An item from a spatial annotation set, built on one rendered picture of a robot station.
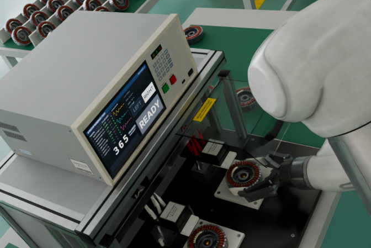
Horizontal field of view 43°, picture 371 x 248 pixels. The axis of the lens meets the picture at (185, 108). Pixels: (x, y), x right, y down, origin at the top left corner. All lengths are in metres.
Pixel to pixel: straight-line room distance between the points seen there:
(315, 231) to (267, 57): 0.82
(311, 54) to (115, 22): 0.81
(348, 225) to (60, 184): 1.43
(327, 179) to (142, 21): 0.64
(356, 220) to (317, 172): 1.09
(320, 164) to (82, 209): 0.59
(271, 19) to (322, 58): 1.57
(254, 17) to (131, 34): 1.08
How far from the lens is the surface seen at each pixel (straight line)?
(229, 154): 1.43
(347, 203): 2.35
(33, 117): 1.15
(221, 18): 2.32
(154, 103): 1.23
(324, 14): 0.69
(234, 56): 2.03
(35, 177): 1.32
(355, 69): 0.67
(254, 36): 2.12
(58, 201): 1.22
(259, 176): 1.44
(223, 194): 1.47
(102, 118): 1.09
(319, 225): 1.40
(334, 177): 1.21
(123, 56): 1.19
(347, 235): 2.26
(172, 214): 1.30
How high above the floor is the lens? 1.92
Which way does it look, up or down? 39 degrees down
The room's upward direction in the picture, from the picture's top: 22 degrees counter-clockwise
